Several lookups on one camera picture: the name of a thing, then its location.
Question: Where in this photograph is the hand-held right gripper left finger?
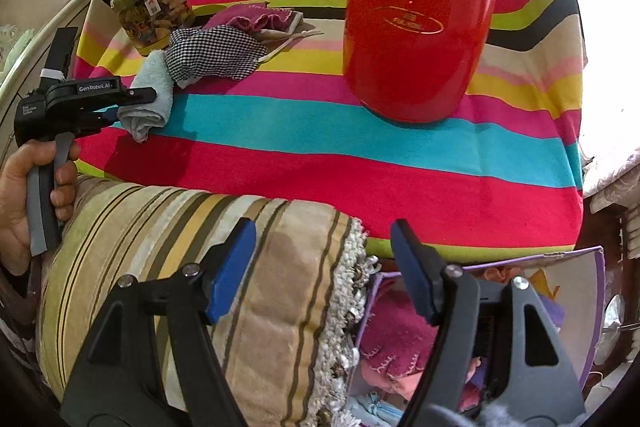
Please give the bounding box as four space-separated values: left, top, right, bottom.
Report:
60 217 258 427

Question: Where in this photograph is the magenta knitted cloth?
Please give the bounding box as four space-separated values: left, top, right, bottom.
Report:
360 277 441 378

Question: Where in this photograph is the striped colourful tablecloth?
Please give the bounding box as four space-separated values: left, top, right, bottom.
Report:
70 0 591 265

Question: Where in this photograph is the black white checkered cloth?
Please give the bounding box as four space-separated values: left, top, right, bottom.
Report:
167 26 270 88

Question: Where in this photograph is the purple cardboard box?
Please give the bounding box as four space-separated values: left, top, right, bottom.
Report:
347 246 607 427

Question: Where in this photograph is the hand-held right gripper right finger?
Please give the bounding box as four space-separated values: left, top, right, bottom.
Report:
390 219 586 427

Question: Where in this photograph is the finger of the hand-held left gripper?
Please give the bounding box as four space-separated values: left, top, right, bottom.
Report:
120 88 158 106
87 106 123 128

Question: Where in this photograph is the red jar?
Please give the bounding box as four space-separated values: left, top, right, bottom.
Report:
342 0 497 124

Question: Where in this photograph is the striped beige cushion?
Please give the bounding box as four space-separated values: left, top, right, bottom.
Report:
37 174 381 427

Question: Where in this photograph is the beige folded fabric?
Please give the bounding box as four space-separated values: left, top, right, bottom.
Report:
582 147 640 215

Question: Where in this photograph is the glass jar with metal lid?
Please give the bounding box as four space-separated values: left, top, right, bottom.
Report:
109 0 195 58

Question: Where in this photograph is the magenta drawstring bag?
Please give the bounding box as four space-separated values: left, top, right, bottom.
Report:
205 6 326 42

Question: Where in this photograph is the person's left hand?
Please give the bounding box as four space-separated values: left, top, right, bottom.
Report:
0 139 81 263

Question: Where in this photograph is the light blue fuzzy towel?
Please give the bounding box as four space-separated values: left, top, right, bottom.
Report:
116 51 176 144

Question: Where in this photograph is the silver round object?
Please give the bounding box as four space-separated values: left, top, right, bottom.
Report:
597 294 628 360

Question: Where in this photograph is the pink fuzzy cloth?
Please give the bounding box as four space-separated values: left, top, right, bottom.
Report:
357 357 481 408

